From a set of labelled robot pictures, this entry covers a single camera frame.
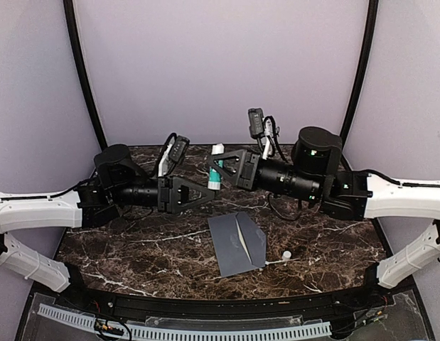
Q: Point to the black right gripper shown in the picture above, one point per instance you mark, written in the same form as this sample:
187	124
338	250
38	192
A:
247	169

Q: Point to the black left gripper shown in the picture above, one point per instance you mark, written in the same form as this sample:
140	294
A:
169	190

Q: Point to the white letter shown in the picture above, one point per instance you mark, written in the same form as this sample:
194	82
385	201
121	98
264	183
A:
242	240

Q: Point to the blue-grey envelope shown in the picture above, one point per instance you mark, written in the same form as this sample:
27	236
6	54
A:
231	257

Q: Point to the white glue stick cap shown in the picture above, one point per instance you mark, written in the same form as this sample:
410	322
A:
286	255

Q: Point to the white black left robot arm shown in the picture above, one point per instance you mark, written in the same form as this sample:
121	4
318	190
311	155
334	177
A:
93	202

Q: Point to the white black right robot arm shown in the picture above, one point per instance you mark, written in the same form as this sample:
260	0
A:
314	177

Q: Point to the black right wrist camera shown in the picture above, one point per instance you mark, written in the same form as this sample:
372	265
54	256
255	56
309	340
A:
256	127

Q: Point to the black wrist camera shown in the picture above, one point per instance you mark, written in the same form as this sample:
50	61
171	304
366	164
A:
256	127
178	149

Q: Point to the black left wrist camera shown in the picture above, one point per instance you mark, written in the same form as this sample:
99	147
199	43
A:
178	149

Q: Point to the black front table rail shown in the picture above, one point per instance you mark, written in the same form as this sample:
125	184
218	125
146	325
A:
336	305

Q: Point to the white slotted cable duct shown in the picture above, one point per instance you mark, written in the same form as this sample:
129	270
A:
185	332

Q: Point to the black left frame post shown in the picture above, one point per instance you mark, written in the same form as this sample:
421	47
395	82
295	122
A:
82	74

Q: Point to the black frame post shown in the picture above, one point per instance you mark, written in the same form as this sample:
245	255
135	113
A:
361	70
82	74

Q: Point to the black right frame post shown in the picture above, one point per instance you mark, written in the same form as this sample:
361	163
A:
361	70

